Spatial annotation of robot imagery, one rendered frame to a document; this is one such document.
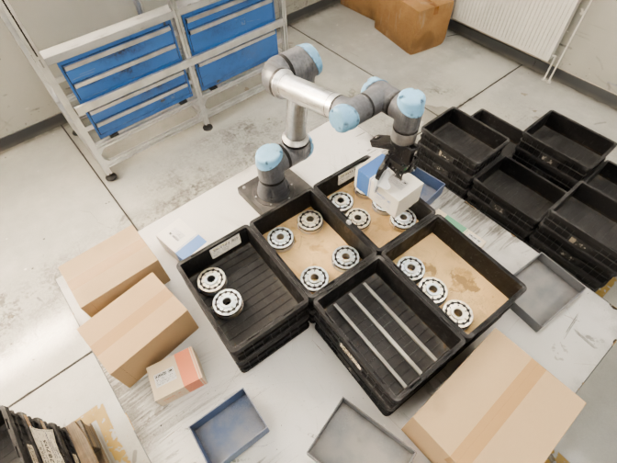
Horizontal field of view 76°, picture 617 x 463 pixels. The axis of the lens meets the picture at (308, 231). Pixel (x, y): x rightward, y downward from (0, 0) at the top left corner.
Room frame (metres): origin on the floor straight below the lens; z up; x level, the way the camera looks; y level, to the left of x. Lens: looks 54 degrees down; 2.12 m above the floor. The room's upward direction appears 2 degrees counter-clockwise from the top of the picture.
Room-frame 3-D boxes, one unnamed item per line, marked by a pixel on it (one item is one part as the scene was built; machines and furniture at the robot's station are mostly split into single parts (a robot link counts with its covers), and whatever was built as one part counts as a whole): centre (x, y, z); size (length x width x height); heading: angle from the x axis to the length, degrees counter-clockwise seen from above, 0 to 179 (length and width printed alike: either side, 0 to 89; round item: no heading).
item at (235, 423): (0.23, 0.27, 0.74); 0.20 x 0.15 x 0.07; 124
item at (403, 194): (0.92, -0.28, 1.09); 0.20 x 0.12 x 0.09; 38
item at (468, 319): (0.54, -0.49, 0.86); 0.10 x 0.10 x 0.01
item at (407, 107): (0.91, -0.29, 1.41); 0.09 x 0.08 x 0.11; 39
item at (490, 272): (0.67, -0.48, 0.87); 0.40 x 0.30 x 0.11; 35
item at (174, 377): (0.40, 0.47, 0.74); 0.16 x 0.12 x 0.07; 116
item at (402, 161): (0.90, -0.30, 1.25); 0.09 x 0.08 x 0.12; 38
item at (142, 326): (0.56, 0.61, 0.78); 0.30 x 0.22 x 0.16; 134
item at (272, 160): (1.23, 0.15, 0.91); 0.13 x 0.12 x 0.14; 129
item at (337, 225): (0.82, -0.01, 0.87); 0.40 x 0.30 x 0.11; 35
